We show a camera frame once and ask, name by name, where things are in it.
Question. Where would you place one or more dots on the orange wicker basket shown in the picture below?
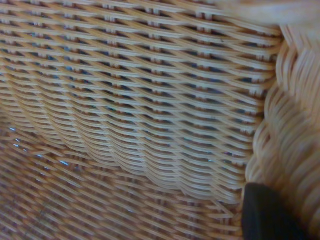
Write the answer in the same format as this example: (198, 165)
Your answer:
(125, 140)

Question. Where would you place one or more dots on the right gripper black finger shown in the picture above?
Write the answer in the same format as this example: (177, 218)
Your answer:
(265, 215)

